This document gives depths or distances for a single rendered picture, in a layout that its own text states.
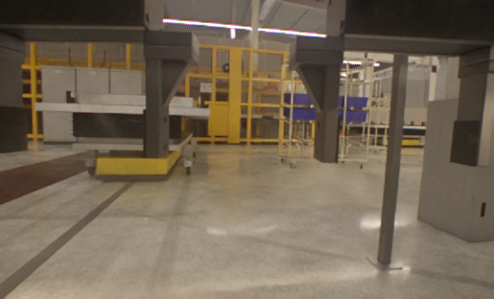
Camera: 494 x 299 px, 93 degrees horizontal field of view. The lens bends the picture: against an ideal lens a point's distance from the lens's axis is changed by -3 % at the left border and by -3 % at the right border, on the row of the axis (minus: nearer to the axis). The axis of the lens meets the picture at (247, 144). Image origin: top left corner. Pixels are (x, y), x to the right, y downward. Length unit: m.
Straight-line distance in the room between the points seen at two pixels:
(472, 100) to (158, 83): 0.27
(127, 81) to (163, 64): 7.02
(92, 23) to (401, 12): 0.23
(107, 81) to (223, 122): 3.35
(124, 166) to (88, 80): 4.80
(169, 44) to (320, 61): 0.12
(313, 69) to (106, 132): 2.74
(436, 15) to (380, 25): 0.05
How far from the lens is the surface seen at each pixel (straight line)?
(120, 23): 0.22
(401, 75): 1.37
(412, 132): 10.54
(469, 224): 2.06
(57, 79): 7.89
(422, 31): 0.24
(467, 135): 0.29
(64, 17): 0.24
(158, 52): 0.21
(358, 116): 4.43
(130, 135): 2.81
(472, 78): 0.30
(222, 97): 9.67
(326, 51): 0.22
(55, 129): 7.87
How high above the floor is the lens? 0.69
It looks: 5 degrees down
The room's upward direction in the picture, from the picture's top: 2 degrees clockwise
